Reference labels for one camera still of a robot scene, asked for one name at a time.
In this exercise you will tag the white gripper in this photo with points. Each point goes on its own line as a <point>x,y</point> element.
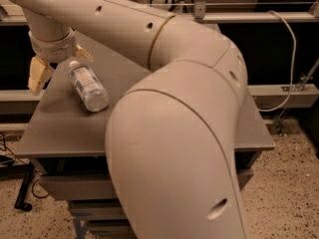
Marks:
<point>56,51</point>

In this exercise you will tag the clear blue-labelled plastic bottle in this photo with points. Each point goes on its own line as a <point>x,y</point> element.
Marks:
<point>88,87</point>

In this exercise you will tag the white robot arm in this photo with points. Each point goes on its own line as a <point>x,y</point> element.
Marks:
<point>170,138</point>

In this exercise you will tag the grey drawer cabinet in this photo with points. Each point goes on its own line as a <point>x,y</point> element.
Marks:
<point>63,138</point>

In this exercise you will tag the top grey drawer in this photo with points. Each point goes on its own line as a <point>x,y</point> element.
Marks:
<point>79,187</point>

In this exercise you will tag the grey drawer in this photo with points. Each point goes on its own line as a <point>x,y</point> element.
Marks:
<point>79,187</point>
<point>94,210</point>
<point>109,227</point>

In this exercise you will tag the black stand foot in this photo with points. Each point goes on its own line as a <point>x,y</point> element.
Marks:
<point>20,203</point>

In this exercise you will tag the middle grey drawer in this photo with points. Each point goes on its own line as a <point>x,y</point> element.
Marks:
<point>94,210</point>

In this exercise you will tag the bottom grey drawer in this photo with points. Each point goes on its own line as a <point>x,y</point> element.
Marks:
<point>109,227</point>

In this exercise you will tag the grey metal frame rail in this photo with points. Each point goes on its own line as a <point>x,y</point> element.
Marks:
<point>209,18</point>

